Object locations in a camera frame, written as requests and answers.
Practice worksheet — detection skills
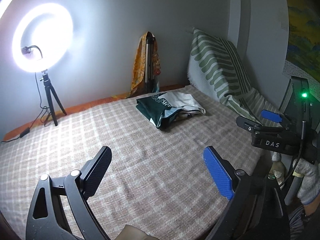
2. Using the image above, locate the black phone holder gooseneck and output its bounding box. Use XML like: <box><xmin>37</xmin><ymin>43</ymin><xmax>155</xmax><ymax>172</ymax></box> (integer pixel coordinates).
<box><xmin>21</xmin><ymin>45</ymin><xmax>43</xmax><ymax>60</ymax></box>

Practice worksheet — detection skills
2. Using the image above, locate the beige checked bed blanket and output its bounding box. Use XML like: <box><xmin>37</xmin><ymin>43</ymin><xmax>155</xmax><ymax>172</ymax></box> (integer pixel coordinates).
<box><xmin>1</xmin><ymin>86</ymin><xmax>263</xmax><ymax>239</ymax></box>

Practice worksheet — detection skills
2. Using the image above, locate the framed landscape painting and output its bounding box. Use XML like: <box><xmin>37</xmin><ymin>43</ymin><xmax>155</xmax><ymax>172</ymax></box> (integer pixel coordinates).
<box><xmin>283</xmin><ymin>0</ymin><xmax>319</xmax><ymax>98</ymax></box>

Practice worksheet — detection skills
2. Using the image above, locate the orange patterned hanging cloth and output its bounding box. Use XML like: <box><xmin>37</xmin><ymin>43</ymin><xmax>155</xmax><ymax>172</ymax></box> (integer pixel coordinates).
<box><xmin>126</xmin><ymin>31</ymin><xmax>161</xmax><ymax>98</ymax></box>

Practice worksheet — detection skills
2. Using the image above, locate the bright ring light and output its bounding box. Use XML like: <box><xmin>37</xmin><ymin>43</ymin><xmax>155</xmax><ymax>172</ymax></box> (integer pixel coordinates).
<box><xmin>11</xmin><ymin>3</ymin><xmax>73</xmax><ymax>73</ymax></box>

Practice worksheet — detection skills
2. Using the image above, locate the green and white garment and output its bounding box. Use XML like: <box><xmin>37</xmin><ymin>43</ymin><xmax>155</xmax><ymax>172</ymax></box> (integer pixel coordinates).
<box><xmin>136</xmin><ymin>91</ymin><xmax>206</xmax><ymax>130</ymax></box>

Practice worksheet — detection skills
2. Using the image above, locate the black cable with inline switch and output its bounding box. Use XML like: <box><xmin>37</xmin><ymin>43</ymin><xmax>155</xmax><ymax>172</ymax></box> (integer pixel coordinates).
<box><xmin>1</xmin><ymin>73</ymin><xmax>52</xmax><ymax>144</ymax></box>

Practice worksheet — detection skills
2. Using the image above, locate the green striped white pillow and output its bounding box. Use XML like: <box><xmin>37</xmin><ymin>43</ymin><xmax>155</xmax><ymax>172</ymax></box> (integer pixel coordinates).
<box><xmin>187</xmin><ymin>28</ymin><xmax>280</xmax><ymax>127</ymax></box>

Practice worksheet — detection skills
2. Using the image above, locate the orange bed sheet edge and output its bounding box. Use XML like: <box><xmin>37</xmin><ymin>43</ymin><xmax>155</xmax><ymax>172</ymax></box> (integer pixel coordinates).
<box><xmin>2</xmin><ymin>84</ymin><xmax>186</xmax><ymax>142</ymax></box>

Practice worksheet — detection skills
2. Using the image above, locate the white gloved right hand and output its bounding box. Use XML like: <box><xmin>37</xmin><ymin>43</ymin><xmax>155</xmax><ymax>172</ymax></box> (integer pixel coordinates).
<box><xmin>295</xmin><ymin>159</ymin><xmax>319</xmax><ymax>205</ymax></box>

